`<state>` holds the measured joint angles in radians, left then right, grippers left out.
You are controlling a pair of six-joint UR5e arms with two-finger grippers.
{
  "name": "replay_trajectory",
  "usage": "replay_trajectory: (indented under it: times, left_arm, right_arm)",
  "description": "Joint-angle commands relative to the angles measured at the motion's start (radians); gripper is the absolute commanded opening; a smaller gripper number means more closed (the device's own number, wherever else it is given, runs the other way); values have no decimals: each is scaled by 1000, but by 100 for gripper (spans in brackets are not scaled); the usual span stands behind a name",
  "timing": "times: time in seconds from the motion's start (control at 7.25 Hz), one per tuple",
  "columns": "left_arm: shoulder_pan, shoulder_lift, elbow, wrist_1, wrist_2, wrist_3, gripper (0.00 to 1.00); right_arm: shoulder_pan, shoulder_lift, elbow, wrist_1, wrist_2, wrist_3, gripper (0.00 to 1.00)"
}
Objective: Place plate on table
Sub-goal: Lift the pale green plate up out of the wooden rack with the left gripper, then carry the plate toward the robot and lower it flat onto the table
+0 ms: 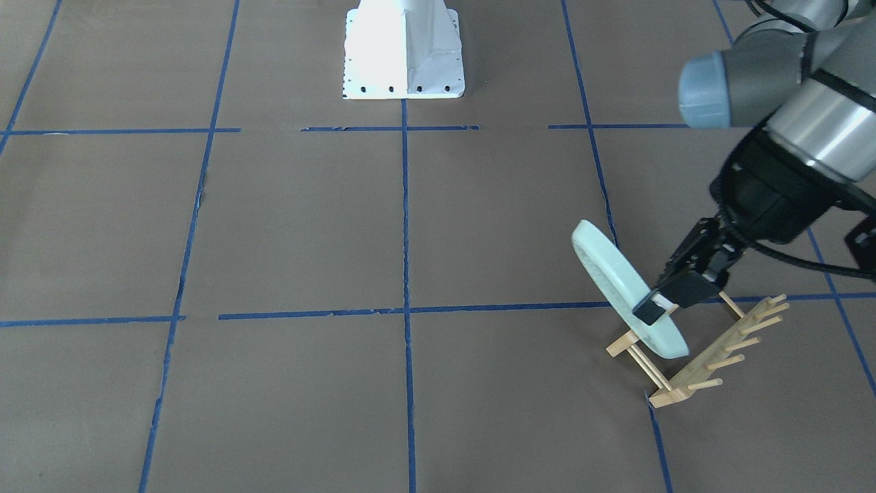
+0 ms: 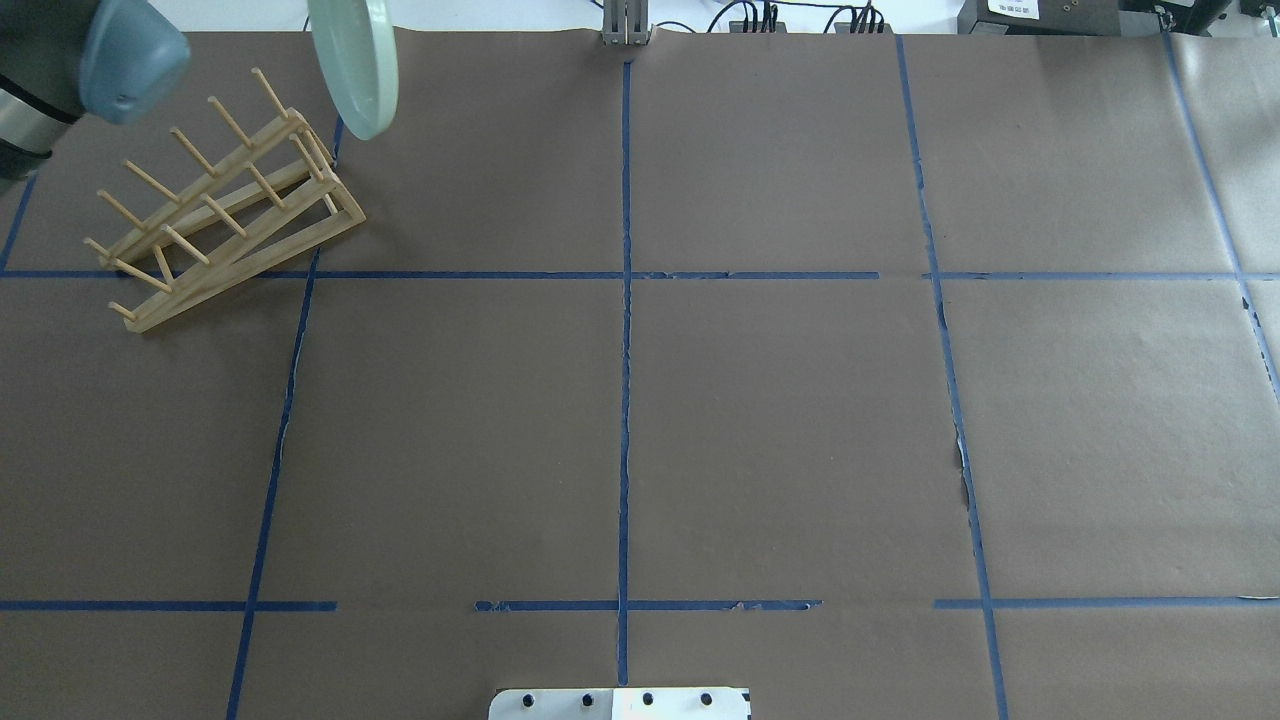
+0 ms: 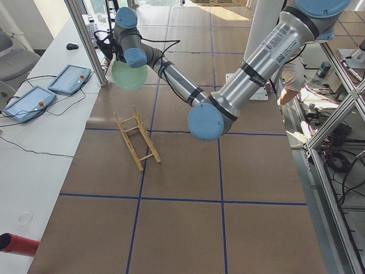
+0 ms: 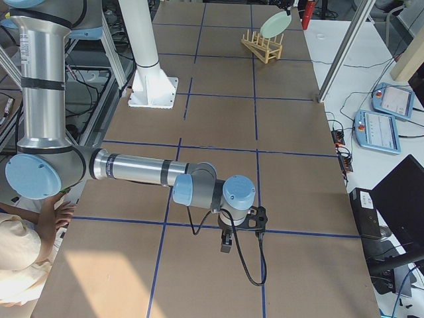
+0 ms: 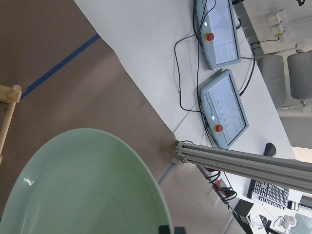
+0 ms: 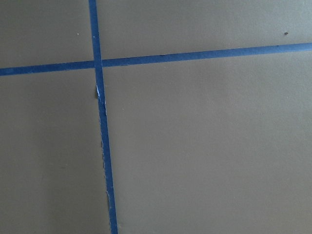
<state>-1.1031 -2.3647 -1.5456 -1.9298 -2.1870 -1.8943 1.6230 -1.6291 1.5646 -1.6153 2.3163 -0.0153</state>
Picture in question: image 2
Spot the light green ceramic plate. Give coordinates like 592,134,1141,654
306,1,401,141

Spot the aluminium frame post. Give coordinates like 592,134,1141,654
595,0,652,47

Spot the black usb hub right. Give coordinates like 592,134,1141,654
824,1,893,35

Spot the wooden dish rack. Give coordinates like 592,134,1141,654
83,67,367,334

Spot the black box with label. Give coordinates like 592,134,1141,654
956,1,1174,37

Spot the black usb hub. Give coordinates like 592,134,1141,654
824,1,893,35
724,1,787,35

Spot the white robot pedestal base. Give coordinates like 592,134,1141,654
488,685,753,719

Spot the black usb hub left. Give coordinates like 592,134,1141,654
724,1,787,35

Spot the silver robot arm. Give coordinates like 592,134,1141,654
1,1,191,192

